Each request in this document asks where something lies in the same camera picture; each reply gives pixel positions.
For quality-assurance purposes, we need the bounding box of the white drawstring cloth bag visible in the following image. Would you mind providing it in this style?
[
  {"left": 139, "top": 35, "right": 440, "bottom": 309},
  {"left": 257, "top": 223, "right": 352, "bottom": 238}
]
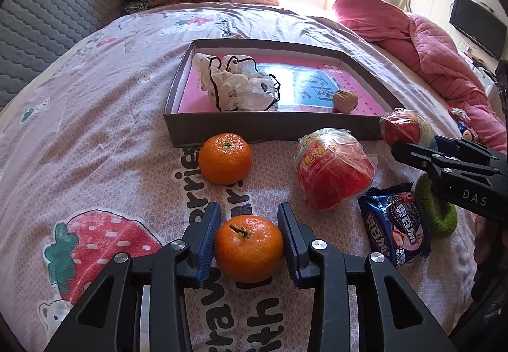
[{"left": 192, "top": 52, "right": 282, "bottom": 112}]

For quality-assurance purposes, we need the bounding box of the strawberry printed bed sheet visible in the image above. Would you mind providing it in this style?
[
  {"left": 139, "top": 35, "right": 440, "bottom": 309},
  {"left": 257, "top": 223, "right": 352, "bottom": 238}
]
[{"left": 0, "top": 5, "right": 493, "bottom": 352}]

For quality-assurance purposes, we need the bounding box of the pink pillow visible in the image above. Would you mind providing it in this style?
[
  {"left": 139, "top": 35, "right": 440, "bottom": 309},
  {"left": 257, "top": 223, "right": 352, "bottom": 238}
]
[{"left": 332, "top": 0, "right": 411, "bottom": 44}]

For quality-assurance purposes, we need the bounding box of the orange without stem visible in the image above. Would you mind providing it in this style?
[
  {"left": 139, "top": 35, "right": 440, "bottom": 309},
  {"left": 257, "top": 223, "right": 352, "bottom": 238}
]
[{"left": 198, "top": 132, "right": 253, "bottom": 185}]

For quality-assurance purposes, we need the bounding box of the small red blue snack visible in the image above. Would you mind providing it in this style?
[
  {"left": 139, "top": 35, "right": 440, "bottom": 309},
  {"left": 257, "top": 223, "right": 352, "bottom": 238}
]
[{"left": 380, "top": 109, "right": 438, "bottom": 152}]

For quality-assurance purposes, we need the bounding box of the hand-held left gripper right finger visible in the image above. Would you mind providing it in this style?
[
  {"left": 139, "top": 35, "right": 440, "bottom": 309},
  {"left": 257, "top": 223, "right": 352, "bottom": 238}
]
[{"left": 277, "top": 202, "right": 457, "bottom": 352}]

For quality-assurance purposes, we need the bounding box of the green hair scrunchie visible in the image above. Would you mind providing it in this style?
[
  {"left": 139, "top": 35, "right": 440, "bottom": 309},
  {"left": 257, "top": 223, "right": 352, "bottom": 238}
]
[{"left": 414, "top": 173, "right": 458, "bottom": 238}]

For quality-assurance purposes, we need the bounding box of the small plush doll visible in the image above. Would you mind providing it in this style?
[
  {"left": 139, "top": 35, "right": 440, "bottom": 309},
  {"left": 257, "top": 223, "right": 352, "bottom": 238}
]
[{"left": 448, "top": 108, "right": 479, "bottom": 140}]

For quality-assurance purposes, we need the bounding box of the walnut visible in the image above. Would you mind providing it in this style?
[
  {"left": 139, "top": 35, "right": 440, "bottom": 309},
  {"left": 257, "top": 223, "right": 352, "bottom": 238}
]
[{"left": 332, "top": 89, "right": 359, "bottom": 114}]

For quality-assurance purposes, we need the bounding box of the black television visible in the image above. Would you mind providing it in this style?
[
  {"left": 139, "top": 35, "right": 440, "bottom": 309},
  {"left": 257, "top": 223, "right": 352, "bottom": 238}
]
[{"left": 449, "top": 0, "right": 508, "bottom": 61}]

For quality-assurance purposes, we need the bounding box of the shallow grey cardboard box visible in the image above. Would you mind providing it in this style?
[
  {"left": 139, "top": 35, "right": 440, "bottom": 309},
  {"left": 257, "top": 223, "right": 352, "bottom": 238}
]
[{"left": 164, "top": 38, "right": 407, "bottom": 148}]

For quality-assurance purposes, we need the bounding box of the person's right hand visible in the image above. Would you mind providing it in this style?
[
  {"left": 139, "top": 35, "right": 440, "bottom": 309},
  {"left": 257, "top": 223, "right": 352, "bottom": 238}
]
[{"left": 474, "top": 216, "right": 497, "bottom": 271}]

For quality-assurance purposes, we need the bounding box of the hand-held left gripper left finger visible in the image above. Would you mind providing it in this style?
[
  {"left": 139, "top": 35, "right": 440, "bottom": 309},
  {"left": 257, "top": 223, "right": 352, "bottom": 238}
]
[{"left": 43, "top": 201, "right": 222, "bottom": 352}]

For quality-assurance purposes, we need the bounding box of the blue cookie packet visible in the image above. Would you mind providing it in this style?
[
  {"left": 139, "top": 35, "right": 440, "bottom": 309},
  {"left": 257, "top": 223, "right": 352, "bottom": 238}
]
[{"left": 357, "top": 181, "right": 432, "bottom": 269}]

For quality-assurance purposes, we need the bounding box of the pink quilt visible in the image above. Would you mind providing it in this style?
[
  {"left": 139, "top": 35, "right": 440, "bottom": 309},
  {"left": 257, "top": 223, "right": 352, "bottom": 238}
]
[{"left": 373, "top": 13, "right": 508, "bottom": 154}]

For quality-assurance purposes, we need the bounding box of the orange with stem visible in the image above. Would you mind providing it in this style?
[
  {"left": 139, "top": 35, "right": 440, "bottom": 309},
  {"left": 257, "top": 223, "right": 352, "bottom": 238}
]
[{"left": 214, "top": 215, "right": 284, "bottom": 284}]

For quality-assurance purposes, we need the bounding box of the large red snack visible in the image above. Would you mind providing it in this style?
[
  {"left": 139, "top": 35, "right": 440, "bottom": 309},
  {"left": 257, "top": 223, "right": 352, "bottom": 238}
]
[{"left": 295, "top": 128, "right": 378, "bottom": 212}]

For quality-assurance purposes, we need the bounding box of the white television cabinet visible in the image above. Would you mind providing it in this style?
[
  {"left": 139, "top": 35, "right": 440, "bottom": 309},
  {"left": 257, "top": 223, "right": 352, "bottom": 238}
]
[{"left": 460, "top": 50, "right": 498, "bottom": 99}]

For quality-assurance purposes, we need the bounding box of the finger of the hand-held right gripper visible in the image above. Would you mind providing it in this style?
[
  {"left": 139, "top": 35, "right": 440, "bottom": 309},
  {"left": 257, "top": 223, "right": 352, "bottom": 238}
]
[
  {"left": 434, "top": 136, "right": 508, "bottom": 164},
  {"left": 391, "top": 141, "right": 497, "bottom": 182}
]

